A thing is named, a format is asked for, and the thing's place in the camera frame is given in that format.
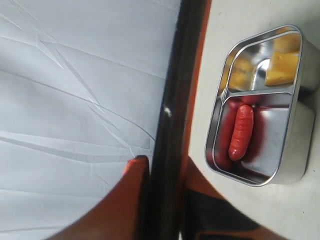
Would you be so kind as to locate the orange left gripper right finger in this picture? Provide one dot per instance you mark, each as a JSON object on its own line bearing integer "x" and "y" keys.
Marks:
{"x": 208, "y": 215}

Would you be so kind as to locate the red toy sausage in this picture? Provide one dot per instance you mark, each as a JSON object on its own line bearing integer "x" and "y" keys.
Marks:
{"x": 242, "y": 132}

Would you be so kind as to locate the grey backdrop curtain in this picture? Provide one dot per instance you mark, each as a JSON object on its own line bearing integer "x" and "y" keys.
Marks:
{"x": 81, "y": 88}

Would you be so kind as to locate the stainless steel lunch box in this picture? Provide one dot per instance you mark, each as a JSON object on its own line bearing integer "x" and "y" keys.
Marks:
{"x": 283, "y": 123}

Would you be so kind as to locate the yellow toy cheese wedge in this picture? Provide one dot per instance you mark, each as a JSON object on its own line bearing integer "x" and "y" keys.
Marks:
{"x": 282, "y": 69}

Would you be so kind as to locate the dark transparent lunch box lid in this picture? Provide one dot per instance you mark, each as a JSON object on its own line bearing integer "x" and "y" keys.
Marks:
{"x": 160, "y": 212}

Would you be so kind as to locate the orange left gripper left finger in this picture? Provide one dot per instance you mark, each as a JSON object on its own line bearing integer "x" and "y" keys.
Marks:
{"x": 120, "y": 215}

